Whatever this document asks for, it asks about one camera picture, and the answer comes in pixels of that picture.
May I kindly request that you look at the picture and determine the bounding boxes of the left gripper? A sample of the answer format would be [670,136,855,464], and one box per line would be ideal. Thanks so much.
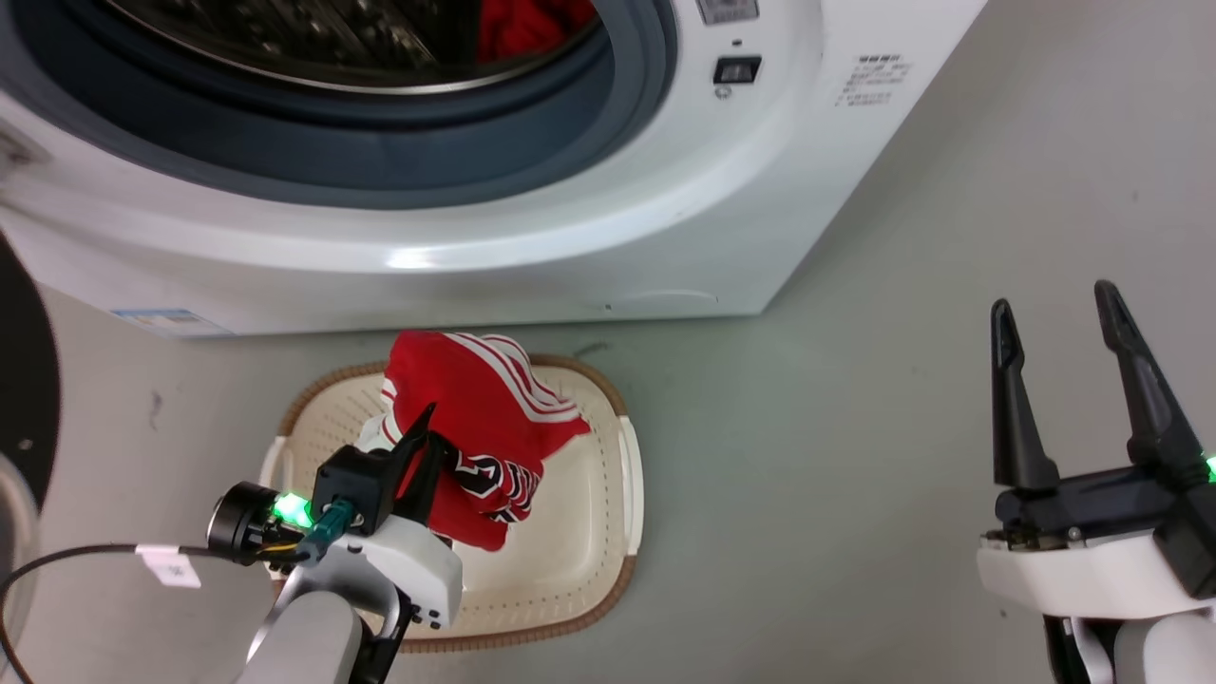
[207,403,465,632]

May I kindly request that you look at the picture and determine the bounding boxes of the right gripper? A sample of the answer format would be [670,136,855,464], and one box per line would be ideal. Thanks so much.
[976,279,1216,620]

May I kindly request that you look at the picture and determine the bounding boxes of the red white-striped garment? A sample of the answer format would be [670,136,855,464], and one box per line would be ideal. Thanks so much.
[379,331,593,553]

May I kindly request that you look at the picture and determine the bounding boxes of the cream plastic laundry basket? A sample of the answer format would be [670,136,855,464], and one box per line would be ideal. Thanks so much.
[258,353,646,655]

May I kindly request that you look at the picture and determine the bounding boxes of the white front-load washing machine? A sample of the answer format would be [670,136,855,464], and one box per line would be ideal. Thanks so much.
[0,0,989,339]

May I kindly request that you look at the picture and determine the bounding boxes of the round dark washing machine door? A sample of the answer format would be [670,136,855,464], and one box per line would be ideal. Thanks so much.
[0,233,61,684]

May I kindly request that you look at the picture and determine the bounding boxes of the red clothes in drum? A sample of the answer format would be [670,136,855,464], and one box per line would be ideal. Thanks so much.
[475,0,600,64]

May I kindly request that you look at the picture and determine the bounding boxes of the blue white label sticker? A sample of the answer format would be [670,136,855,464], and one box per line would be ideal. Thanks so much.
[111,307,235,339]

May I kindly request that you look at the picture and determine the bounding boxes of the white cable tag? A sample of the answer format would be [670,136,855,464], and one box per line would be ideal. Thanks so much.
[135,542,203,589]

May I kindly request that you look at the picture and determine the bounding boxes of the thin black cable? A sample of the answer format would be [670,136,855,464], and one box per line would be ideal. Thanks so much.
[0,543,221,684]

